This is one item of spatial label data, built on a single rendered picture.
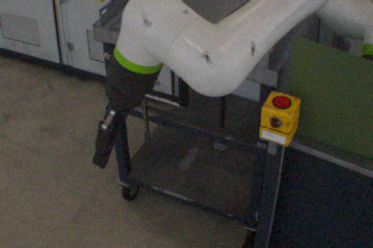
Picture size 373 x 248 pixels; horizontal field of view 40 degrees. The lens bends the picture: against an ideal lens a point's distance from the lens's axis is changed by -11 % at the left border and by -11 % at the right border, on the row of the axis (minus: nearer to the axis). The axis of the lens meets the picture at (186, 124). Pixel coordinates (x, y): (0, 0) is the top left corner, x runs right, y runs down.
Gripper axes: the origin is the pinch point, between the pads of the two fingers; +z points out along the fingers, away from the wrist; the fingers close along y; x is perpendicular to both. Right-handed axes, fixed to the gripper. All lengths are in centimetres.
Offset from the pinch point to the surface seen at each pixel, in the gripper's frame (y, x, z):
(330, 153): -38, 48, 0
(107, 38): -61, -26, 19
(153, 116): -64, -2, 41
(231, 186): -76, 33, 64
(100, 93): -132, -42, 106
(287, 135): -30.6, 33.6, -3.9
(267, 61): -55, 21, -5
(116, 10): -70, -29, 14
